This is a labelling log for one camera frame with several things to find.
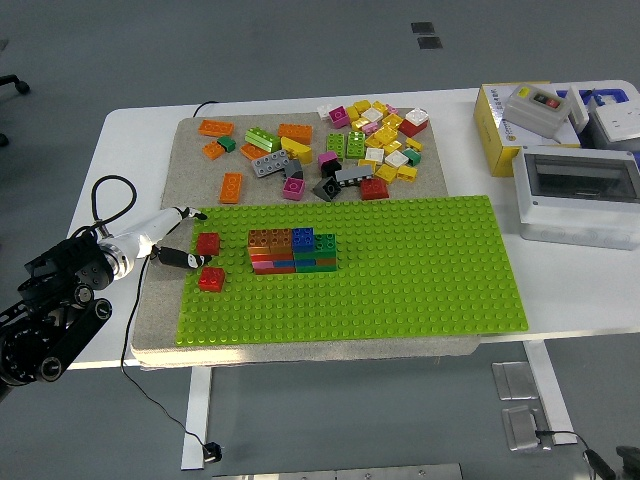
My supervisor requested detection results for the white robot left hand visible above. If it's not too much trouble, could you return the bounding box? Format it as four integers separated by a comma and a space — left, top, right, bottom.
107, 205, 214, 270

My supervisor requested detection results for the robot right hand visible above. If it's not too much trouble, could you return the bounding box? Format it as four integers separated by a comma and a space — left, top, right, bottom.
583, 444, 640, 480

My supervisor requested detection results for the red square toy brick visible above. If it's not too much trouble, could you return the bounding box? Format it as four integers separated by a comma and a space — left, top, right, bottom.
197, 267, 227, 293
195, 232, 222, 256

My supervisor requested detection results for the brown square toy brick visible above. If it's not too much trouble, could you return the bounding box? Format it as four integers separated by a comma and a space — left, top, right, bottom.
247, 228, 272, 254
268, 227, 294, 255

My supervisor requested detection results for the orange long toy brick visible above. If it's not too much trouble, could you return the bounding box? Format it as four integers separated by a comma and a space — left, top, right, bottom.
240, 142, 271, 162
277, 123, 314, 144
218, 172, 245, 205
197, 119, 235, 139

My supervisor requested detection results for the grey long toy brick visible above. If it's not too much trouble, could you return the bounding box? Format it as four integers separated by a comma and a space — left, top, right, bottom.
251, 149, 292, 179

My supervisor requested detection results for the lime green long toy brick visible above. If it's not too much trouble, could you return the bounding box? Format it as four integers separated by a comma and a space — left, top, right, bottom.
244, 127, 284, 154

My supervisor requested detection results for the blue square toy brick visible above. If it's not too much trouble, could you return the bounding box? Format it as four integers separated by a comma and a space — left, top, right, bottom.
291, 227, 316, 254

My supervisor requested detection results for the yellow curved toy brick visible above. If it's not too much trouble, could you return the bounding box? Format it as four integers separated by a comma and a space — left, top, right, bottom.
280, 135, 314, 164

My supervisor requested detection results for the grey narrow toy brick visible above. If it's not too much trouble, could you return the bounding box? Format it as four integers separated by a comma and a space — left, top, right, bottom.
334, 163, 375, 189

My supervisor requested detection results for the red sloped toy brick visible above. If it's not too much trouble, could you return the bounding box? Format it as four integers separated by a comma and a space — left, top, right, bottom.
359, 177, 390, 201

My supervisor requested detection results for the metal floor block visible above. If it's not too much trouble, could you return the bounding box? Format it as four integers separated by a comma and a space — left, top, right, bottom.
501, 405, 555, 454

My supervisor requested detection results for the white table leg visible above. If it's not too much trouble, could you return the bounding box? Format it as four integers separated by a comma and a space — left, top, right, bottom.
522, 339, 579, 446
180, 366, 245, 471

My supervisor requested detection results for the grey-brown mat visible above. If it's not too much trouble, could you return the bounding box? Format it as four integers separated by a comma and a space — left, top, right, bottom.
130, 107, 484, 370

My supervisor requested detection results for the black office chair base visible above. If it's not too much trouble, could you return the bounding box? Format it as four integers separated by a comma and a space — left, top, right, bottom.
0, 74, 32, 148

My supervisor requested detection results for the white distribution box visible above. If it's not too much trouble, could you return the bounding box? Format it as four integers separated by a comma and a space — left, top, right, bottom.
510, 144, 640, 251

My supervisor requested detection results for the long metal floor plate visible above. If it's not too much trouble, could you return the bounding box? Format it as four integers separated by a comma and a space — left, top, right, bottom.
212, 463, 464, 480

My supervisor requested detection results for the lime green studded baseplate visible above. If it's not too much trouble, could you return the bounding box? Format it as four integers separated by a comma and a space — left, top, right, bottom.
174, 194, 530, 346

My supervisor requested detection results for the yellow cardboard box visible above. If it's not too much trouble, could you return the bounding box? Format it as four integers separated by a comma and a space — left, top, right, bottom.
473, 82, 584, 179

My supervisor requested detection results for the white plastic cover plate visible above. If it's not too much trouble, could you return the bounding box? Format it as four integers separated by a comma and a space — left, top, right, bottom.
567, 85, 593, 134

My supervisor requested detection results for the blue plastic bin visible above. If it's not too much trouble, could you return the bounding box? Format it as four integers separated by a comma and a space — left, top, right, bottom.
554, 87, 630, 109

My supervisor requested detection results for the black floor cable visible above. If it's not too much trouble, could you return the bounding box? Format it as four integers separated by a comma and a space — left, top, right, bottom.
534, 428, 591, 454

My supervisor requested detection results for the thin black cord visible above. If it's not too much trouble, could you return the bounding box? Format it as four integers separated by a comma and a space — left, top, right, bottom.
119, 257, 209, 448

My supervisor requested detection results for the white wall socket panel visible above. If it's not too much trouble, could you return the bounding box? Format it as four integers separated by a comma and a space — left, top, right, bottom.
591, 102, 640, 145

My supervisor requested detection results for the grey push-button switch box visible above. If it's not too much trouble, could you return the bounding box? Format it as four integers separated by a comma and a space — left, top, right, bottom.
501, 83, 573, 143

